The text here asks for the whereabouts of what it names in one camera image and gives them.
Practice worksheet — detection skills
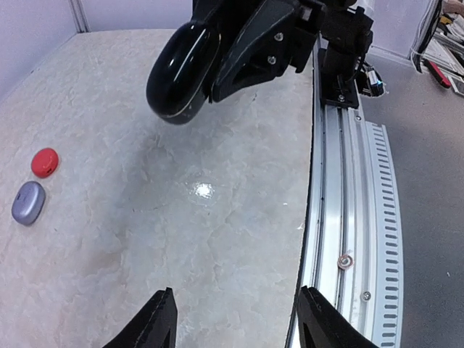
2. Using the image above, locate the right aluminium frame post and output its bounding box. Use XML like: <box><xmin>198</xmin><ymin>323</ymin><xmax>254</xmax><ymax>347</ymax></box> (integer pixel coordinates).
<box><xmin>68</xmin><ymin>0</ymin><xmax>91</xmax><ymax>33</ymax></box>

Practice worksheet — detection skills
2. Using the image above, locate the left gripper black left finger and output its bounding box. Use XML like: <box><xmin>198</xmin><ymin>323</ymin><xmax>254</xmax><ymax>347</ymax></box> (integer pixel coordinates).
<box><xmin>104</xmin><ymin>287</ymin><xmax>178</xmax><ymax>348</ymax></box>

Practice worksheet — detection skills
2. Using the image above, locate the front aluminium rail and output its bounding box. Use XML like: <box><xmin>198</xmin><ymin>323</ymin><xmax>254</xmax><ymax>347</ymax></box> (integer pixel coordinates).
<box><xmin>284</xmin><ymin>46</ymin><xmax>405</xmax><ymax>348</ymax></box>

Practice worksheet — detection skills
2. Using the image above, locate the red black tool on bench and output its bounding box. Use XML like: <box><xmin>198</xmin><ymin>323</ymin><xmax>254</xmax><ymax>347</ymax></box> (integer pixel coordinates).
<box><xmin>424</xmin><ymin>59</ymin><xmax>452</xmax><ymax>89</ymax></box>

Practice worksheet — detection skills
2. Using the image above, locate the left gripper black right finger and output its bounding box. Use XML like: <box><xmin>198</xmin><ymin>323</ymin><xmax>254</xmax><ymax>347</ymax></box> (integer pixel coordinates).
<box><xmin>297</xmin><ymin>286</ymin><xmax>377</xmax><ymax>348</ymax></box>

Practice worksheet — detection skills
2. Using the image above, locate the black charging case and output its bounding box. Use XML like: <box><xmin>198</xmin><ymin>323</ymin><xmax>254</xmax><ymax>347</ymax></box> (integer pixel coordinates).
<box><xmin>146</xmin><ymin>21</ymin><xmax>220</xmax><ymax>125</ymax></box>

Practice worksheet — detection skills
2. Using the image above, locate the red round charging case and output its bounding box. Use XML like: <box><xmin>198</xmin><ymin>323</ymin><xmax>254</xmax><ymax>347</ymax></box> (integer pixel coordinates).
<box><xmin>30</xmin><ymin>148</ymin><xmax>59</xmax><ymax>178</ymax></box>

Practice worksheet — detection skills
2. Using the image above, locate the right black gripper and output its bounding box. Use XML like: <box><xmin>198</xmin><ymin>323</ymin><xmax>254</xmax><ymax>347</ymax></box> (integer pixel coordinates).
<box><xmin>191</xmin><ymin>1</ymin><xmax>326</xmax><ymax>102</ymax></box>

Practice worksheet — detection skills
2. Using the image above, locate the purple earbud charging case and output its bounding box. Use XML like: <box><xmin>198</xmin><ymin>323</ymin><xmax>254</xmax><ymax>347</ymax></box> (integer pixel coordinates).
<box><xmin>12</xmin><ymin>181</ymin><xmax>46</xmax><ymax>226</ymax></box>

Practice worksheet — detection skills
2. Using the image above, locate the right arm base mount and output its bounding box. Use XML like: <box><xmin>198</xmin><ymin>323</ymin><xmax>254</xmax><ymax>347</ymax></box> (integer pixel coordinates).
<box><xmin>318</xmin><ymin>49</ymin><xmax>385</xmax><ymax>109</ymax></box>

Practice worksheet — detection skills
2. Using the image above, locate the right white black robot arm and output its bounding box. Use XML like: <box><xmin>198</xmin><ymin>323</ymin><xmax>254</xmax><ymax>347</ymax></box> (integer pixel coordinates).
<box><xmin>191</xmin><ymin>1</ymin><xmax>373</xmax><ymax>108</ymax></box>

